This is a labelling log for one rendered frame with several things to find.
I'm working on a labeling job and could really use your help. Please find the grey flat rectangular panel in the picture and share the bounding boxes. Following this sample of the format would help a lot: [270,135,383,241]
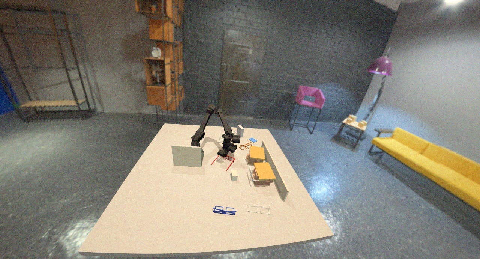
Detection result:
[261,140,289,202]

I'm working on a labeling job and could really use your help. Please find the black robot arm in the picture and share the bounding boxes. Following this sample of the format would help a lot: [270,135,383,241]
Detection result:
[191,104,240,153]

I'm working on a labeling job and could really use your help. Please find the red glasses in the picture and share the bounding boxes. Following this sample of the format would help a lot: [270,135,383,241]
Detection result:
[224,155,235,165]

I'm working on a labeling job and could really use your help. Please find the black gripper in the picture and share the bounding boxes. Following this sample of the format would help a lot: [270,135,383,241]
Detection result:
[217,142,234,157]

